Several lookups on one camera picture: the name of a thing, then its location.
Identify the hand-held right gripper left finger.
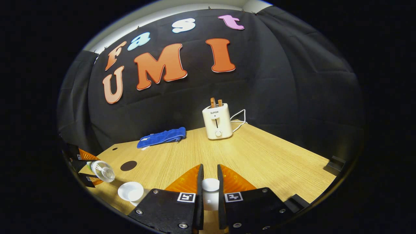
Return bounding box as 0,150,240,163
128,164,204,234

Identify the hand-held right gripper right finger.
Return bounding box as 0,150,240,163
217,164,293,234

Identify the clear plastic water bottle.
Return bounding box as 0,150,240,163
86,160,115,183

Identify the white teacup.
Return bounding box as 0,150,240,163
118,181,144,207

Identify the blue towel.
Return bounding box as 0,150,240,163
136,127,187,149

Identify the cream toaster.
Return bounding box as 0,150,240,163
202,103,233,140

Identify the black backdrop cloth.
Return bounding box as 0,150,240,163
57,6,364,163

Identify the white toaster cable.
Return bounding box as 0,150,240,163
230,109,248,133

